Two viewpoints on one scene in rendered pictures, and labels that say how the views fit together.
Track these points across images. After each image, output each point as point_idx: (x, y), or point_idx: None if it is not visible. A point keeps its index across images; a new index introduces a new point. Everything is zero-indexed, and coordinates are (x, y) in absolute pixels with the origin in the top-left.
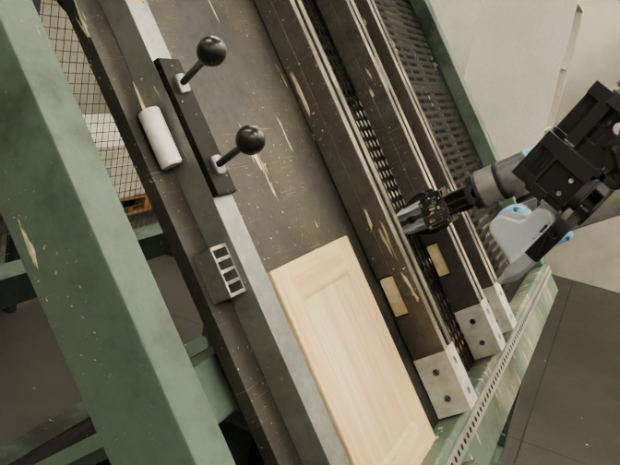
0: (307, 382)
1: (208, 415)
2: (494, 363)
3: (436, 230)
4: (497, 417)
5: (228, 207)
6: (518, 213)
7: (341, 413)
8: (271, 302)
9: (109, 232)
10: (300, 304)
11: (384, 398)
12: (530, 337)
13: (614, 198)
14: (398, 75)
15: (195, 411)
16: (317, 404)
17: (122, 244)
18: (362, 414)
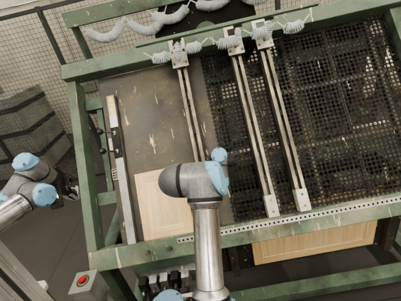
0: (126, 202)
1: (88, 201)
2: (265, 220)
3: None
4: (244, 239)
5: (119, 160)
6: (74, 187)
7: (144, 211)
8: (123, 182)
9: (80, 167)
10: (142, 183)
11: (170, 212)
12: (344, 219)
13: None
14: (270, 92)
15: (85, 199)
16: (127, 207)
17: (82, 169)
18: (154, 214)
